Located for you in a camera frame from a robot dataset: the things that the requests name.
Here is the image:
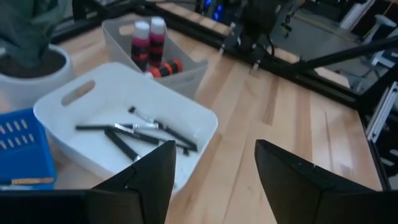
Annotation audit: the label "wide black paintbrush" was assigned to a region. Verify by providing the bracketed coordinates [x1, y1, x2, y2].
[103, 128, 141, 162]

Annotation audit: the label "pink paint bottle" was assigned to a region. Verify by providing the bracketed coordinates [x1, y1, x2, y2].
[148, 16, 167, 68]
[130, 21, 152, 73]

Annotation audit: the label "blue plastic basket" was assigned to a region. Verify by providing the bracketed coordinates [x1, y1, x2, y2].
[0, 107, 58, 191]

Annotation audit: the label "silver aluminium extrusion bars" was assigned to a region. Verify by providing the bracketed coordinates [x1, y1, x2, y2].
[366, 81, 398, 142]

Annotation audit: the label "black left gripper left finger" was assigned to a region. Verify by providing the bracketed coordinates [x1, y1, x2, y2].
[91, 140, 177, 224]

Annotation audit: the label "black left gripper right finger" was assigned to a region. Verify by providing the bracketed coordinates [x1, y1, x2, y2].
[255, 139, 373, 224]

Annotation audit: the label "white plastic bin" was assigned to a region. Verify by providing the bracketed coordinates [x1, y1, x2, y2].
[32, 61, 219, 195]

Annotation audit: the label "short black silver-ferrule paintbrush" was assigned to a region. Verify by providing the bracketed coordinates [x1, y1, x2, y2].
[127, 106, 199, 153]
[107, 123, 191, 157]

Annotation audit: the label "grey plastic bin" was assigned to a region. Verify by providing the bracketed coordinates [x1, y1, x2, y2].
[101, 16, 210, 101]

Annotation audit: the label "potted snake plant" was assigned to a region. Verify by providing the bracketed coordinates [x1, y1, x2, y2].
[0, 0, 76, 111]

